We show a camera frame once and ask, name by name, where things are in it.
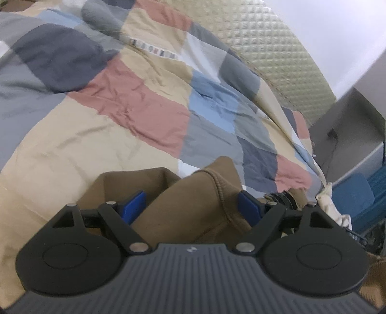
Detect black plug with cable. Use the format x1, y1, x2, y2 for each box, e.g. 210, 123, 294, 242
318, 128, 339, 172

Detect grey cabinet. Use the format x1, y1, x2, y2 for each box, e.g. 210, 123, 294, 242
309, 56, 386, 185

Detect white patterned cloth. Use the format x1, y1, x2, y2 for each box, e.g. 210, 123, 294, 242
315, 182, 354, 230

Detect black ribbed object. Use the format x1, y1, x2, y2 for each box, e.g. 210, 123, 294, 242
265, 191, 297, 209

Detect cream quilted headboard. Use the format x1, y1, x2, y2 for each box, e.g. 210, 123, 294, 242
169, 0, 337, 124

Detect checkered duvet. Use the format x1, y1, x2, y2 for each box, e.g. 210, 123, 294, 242
0, 0, 328, 302

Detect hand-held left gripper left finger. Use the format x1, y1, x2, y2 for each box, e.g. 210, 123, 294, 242
51, 190, 148, 253

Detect brown zip hoodie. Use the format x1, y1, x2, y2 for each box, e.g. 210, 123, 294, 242
72, 156, 386, 305

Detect teal striped object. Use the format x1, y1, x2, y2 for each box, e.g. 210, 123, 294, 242
370, 167, 386, 213

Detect blue cushion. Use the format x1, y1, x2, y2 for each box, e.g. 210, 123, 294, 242
332, 173, 376, 219

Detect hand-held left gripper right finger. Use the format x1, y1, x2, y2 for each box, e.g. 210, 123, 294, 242
235, 190, 340, 253

